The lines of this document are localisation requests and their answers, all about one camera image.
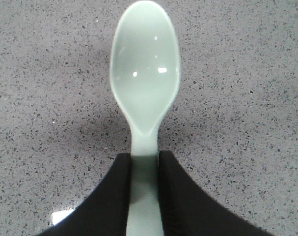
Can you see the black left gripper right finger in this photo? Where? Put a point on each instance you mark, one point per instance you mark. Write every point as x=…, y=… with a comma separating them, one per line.
x=189, y=211

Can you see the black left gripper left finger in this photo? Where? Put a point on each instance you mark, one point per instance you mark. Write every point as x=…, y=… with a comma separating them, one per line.
x=105, y=211

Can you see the pale green plastic spoon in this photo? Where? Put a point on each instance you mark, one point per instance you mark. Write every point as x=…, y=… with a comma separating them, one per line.
x=144, y=78

